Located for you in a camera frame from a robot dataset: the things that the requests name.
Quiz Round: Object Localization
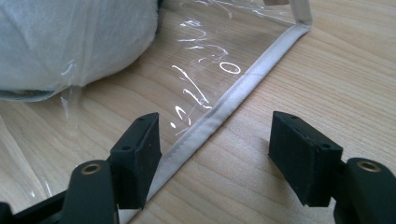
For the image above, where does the black and white plush toy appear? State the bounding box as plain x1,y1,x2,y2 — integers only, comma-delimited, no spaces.
0,0,161,103

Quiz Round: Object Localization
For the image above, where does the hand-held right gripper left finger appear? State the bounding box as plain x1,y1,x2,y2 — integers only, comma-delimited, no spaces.
109,112,163,210

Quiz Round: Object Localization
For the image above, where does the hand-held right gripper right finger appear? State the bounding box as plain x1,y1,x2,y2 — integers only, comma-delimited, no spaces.
268,110,344,207

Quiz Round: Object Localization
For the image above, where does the clear plastic bag white trim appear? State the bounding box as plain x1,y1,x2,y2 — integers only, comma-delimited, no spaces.
0,0,314,224

